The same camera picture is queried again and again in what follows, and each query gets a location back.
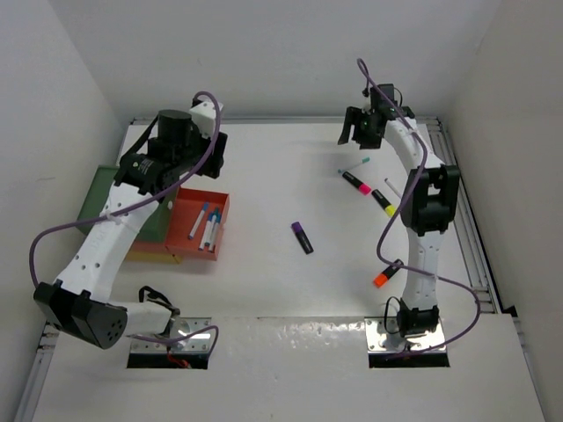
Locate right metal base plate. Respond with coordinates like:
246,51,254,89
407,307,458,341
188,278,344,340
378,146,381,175
364,316,447,354

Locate violet fineliner pen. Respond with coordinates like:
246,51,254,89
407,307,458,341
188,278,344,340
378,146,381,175
384,178,402,199

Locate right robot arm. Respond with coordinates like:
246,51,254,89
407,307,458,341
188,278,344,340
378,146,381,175
338,84,460,337

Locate lavender fineliner pen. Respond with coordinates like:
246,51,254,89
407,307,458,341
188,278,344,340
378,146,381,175
188,202,208,240

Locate teal fineliner pen top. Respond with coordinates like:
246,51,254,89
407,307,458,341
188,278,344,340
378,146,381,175
337,156,370,174

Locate metal base plate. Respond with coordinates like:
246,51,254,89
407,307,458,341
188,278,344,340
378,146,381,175
364,316,447,354
129,317,216,354

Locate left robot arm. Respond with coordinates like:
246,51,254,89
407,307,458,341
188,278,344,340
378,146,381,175
33,101,227,350

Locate pink highlighter marker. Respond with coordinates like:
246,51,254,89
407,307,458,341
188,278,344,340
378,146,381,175
342,171,372,195

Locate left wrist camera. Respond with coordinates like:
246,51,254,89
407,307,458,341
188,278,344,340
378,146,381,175
188,99,216,138

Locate coral drawer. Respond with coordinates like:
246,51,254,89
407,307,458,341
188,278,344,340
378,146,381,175
127,188,230,264

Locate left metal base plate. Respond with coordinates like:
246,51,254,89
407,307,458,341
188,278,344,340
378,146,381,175
129,317,216,354

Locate purple highlighter marker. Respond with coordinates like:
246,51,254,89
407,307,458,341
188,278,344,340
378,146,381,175
291,222,314,255

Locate green top drawer box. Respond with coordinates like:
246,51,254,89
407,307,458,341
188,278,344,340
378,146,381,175
77,164,181,243

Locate orange highlighter marker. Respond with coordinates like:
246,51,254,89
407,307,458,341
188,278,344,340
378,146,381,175
373,258,404,288

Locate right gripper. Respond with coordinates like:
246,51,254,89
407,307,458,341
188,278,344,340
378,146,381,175
340,106,382,149

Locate yellow bottom drawer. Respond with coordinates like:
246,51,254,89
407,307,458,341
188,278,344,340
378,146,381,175
125,251,183,265

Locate yellow highlighter marker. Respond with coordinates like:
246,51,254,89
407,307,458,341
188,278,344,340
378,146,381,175
371,189,396,217

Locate light blue fineliner pen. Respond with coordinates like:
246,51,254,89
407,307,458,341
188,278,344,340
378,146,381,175
208,212,222,252

